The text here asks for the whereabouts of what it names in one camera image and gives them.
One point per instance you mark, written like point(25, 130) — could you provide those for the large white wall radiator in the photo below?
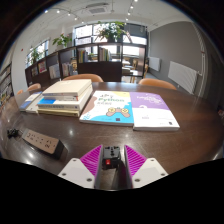
point(182, 76)

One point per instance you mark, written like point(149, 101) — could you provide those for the large green potted plant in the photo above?
point(111, 30)

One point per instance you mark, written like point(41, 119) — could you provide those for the large dark-framed window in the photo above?
point(83, 31)

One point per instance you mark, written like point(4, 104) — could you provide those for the thick cream book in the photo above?
point(68, 87)

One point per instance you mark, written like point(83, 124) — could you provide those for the low dark shelf unit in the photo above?
point(100, 71)

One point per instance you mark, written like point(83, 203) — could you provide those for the white cover book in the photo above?
point(35, 108)

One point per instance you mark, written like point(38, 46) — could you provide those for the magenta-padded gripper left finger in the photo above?
point(76, 171)

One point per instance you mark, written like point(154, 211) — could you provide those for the ceiling air conditioner unit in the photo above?
point(97, 9)

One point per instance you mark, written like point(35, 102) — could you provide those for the orange chair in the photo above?
point(34, 87)
point(82, 77)
point(19, 92)
point(156, 83)

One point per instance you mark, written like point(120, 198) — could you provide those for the ceiling track spotlights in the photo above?
point(58, 11)

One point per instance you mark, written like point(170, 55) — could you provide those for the white book with blue stripe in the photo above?
point(63, 105)

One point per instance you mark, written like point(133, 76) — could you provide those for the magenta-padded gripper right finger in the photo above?
point(148, 171)

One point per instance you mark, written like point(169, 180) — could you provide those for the small black charger block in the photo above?
point(111, 153)

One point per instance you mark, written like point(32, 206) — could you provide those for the yellowish thin book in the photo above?
point(58, 112)

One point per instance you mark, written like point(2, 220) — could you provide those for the small green potted plant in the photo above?
point(35, 53)

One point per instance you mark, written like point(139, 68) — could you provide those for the tall wall bookshelf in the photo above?
point(5, 85)

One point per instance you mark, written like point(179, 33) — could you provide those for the small white wall radiator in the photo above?
point(154, 63)

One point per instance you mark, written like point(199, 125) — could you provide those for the blue cover book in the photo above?
point(26, 101)

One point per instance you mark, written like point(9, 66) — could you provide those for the side window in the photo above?
point(43, 48)

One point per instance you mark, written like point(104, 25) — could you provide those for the colourful cartoon cover book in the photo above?
point(108, 108)

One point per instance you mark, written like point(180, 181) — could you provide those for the purple and white book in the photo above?
point(153, 111)

